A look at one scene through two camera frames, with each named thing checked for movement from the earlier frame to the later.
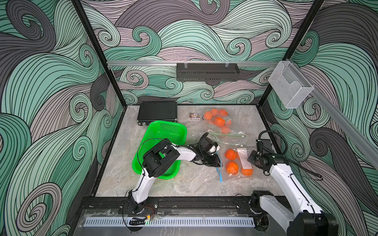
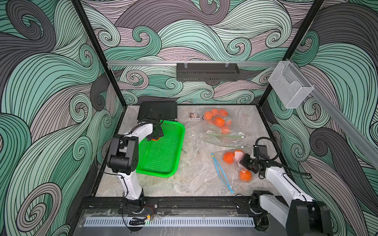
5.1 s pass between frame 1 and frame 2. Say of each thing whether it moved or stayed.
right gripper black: moved
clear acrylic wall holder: stayed
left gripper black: moved
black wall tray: stayed
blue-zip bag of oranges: moved
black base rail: stayed
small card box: stayed
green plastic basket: stayed
